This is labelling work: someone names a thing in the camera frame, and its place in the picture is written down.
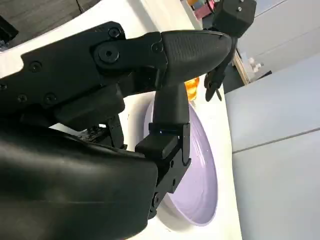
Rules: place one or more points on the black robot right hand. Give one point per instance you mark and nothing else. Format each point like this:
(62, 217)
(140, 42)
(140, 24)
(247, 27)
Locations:
(62, 180)

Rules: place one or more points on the orange and white bread roll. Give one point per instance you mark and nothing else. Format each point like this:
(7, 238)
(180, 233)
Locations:
(192, 88)

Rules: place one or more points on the black machine part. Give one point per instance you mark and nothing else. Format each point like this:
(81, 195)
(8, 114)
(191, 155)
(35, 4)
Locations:
(7, 30)

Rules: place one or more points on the lilac plate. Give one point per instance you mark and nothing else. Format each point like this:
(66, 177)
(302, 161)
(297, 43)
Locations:
(200, 180)

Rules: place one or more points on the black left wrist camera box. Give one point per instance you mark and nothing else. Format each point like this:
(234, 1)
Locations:
(235, 17)

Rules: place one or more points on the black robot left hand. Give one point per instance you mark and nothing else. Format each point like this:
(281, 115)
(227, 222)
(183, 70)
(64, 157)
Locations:
(216, 77)

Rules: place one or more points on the grey partition panel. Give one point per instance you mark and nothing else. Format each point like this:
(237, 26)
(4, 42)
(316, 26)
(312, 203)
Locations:
(275, 107)
(280, 195)

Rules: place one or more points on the pink box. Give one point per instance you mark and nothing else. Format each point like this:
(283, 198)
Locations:
(203, 8)

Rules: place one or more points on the wooden desk with bottles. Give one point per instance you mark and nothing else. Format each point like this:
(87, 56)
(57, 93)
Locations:
(246, 72)

